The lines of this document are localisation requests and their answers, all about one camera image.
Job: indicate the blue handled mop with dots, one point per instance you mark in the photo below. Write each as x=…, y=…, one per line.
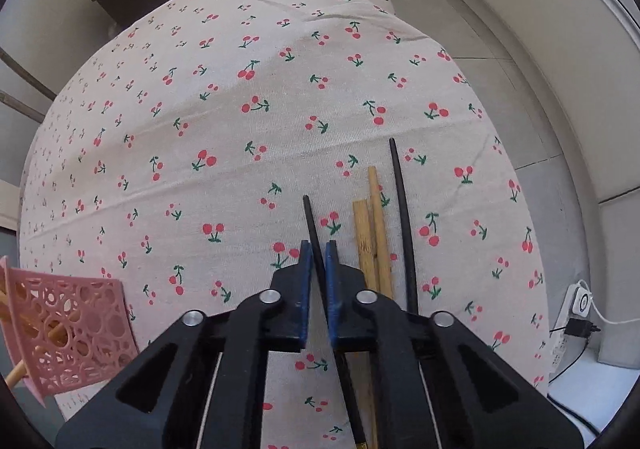
x=13, y=65

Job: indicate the black chopstick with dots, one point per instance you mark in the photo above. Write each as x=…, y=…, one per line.
x=405, y=229
x=341, y=364

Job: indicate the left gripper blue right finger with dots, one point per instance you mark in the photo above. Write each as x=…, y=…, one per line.
x=348, y=330

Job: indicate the white power strip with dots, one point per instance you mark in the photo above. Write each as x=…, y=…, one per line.
x=571, y=321

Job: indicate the cherry print tablecloth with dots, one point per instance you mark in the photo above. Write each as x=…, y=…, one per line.
x=175, y=160

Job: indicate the white kitchen cabinets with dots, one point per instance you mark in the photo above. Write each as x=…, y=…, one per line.
x=581, y=57

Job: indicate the long bamboo chopstick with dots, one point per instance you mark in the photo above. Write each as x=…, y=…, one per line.
x=44, y=335

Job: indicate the pink perforated utensil holder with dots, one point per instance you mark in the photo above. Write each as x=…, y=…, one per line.
x=101, y=342

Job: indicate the dark handled mop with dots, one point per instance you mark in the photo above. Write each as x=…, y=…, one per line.
x=21, y=107

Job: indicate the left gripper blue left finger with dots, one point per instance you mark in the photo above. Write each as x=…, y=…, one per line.
x=288, y=328

